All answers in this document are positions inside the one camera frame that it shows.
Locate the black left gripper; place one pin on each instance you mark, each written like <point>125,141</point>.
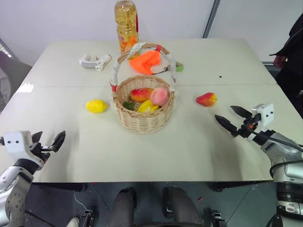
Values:
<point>39,151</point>

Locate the black table caster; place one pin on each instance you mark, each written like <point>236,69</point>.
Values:
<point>220,186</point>

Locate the small metal clip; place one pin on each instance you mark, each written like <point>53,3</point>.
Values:
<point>166,69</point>

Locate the yellow starfruit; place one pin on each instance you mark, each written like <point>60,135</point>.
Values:
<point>146,107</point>

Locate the pink peach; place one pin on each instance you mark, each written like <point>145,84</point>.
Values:
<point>159,96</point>

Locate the dark rounded shape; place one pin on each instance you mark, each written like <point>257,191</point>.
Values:
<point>182,208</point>
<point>123,208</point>

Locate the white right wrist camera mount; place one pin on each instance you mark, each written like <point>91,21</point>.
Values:
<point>266,114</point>

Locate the red and yellow pear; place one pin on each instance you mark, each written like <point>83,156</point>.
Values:
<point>206,99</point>

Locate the red and yellow mango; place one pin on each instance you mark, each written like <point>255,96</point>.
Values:
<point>140,94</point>

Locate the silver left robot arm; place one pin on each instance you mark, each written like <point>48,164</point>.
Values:
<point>14,189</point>

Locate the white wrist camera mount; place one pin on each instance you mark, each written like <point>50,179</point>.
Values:
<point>266,114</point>
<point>16,142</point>

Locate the dark green object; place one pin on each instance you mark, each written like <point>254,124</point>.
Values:
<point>128,105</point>

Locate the grey wall pillar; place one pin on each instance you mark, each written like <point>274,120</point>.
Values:
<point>210,19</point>

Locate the small green block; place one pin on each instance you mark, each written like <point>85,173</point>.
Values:
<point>179,67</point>

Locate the person in dark clothing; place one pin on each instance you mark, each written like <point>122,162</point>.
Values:
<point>293,61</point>

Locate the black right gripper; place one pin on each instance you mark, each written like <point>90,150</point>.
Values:
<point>247,130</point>

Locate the black metal floor bracket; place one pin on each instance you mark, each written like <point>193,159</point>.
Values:
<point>87,217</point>
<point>216,218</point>

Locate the white hot glue gun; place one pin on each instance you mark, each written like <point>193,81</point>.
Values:
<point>88,63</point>

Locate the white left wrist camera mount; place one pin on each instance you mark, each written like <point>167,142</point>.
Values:
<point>16,142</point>

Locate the black table frame bar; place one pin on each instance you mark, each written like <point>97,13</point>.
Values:
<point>59,187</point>

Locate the orange cloth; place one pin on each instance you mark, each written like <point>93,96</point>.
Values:
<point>144,62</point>

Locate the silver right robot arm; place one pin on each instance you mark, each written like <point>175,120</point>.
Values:
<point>284,156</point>

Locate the yellow lemon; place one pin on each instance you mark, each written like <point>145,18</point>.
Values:
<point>96,106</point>

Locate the bystander hand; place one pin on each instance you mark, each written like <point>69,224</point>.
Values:
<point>279,61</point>

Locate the yellow cooking oil bottle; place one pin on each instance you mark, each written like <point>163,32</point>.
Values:
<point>126,26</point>

